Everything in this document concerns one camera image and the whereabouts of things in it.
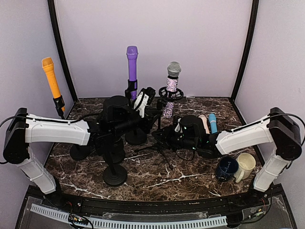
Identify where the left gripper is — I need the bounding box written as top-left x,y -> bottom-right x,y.
112,104 -> 163,138

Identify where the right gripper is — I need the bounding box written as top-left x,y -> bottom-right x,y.
152,124 -> 199,152

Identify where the black tripod shock-mount stand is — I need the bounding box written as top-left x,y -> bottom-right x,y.
135,86 -> 184,169

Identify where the black stand of purple microphone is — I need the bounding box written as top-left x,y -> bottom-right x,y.
125,80 -> 147,146

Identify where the beige microphone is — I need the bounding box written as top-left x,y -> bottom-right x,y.
199,114 -> 210,134

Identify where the glitter silver-head microphone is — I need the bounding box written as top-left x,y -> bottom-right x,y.
163,62 -> 182,118

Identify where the blue microphone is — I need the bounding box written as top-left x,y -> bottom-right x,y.
208,113 -> 218,134

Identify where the black stand of blue microphone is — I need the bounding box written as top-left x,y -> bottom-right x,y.
103,151 -> 127,187

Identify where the purple microphone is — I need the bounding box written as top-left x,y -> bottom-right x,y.
126,46 -> 138,100

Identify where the black stand of orange microphone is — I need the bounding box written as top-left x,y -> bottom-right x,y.
53,95 -> 91,161

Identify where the orange microphone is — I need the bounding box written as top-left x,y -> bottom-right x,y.
42,57 -> 65,112

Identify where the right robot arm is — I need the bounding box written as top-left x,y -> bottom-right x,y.
152,107 -> 305,207

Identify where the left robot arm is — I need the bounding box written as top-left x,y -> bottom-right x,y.
3,95 -> 162,208

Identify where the black stand of beige microphone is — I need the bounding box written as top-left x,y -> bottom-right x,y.
95,137 -> 125,164

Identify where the dark blue mug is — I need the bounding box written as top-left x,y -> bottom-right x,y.
215,156 -> 239,182

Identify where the cream mug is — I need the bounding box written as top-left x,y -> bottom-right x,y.
234,153 -> 256,183

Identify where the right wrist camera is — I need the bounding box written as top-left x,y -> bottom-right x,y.
173,115 -> 182,133

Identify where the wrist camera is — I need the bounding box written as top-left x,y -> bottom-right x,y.
173,115 -> 182,133
132,87 -> 156,118

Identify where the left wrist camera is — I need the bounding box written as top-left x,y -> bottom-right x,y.
132,87 -> 156,118

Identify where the black front rail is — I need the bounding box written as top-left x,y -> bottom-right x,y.
43,186 -> 274,216

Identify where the white cable tray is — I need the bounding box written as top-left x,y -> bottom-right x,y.
30,204 -> 227,229

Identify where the left black frame post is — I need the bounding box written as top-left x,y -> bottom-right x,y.
47,0 -> 78,103

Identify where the black frame post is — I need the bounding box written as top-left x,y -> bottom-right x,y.
47,0 -> 78,103
230,0 -> 260,101

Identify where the right black frame post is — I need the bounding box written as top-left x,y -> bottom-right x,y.
230,0 -> 260,101

